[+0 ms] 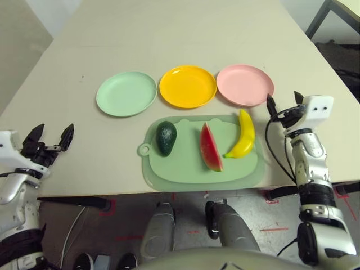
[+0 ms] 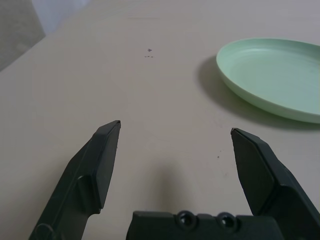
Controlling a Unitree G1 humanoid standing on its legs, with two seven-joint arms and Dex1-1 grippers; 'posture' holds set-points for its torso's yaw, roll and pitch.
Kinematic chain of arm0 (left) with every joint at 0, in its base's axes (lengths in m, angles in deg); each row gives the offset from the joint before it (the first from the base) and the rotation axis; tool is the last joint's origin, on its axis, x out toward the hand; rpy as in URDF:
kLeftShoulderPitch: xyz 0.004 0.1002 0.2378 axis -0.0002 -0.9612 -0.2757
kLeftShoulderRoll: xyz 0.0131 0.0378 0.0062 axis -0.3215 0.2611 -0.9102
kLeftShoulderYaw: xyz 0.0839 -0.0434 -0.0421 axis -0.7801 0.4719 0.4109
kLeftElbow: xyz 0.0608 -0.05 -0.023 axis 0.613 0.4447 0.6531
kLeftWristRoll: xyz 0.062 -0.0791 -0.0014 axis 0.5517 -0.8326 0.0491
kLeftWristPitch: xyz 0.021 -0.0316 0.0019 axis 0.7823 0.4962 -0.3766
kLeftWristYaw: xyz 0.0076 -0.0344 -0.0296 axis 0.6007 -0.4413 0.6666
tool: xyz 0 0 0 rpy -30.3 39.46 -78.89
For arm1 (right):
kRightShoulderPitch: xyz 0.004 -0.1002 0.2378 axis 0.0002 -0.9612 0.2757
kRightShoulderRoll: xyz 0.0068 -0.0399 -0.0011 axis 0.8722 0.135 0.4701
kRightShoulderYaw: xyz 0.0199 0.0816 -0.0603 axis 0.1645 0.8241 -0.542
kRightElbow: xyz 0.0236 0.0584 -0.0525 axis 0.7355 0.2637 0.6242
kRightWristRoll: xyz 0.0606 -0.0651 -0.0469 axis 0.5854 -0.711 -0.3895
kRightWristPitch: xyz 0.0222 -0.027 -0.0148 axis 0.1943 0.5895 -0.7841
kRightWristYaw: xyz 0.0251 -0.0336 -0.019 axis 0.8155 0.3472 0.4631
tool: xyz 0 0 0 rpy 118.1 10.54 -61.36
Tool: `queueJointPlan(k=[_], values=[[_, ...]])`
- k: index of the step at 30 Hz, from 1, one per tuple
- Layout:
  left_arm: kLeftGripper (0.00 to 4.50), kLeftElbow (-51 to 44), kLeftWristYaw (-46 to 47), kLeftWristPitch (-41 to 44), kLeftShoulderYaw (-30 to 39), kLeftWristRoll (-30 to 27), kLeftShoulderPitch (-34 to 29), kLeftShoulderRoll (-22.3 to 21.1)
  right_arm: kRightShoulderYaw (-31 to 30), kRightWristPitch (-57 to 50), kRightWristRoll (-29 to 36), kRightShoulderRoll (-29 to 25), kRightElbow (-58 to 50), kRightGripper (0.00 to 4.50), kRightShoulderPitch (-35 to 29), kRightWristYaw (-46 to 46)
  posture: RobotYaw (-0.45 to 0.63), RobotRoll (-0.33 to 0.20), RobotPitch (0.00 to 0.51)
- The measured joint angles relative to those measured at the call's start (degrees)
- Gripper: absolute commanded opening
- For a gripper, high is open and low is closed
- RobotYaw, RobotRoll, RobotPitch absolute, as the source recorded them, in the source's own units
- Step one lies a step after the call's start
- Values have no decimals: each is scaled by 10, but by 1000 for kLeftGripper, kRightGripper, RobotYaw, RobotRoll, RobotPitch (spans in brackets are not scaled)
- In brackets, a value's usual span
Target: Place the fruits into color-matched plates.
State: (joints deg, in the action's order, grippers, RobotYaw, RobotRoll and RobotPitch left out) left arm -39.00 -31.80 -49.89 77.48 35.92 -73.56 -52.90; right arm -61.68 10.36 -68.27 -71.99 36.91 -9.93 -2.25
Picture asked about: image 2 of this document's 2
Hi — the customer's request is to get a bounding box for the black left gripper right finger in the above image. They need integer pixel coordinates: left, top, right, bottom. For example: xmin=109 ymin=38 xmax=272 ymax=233
xmin=230 ymin=127 xmax=320 ymax=240

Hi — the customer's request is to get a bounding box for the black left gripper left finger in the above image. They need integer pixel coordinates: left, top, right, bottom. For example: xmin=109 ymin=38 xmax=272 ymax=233
xmin=27 ymin=120 xmax=122 ymax=240

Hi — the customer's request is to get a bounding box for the light green round plate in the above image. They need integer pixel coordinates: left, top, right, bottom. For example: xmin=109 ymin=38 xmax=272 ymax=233
xmin=216 ymin=37 xmax=320 ymax=125

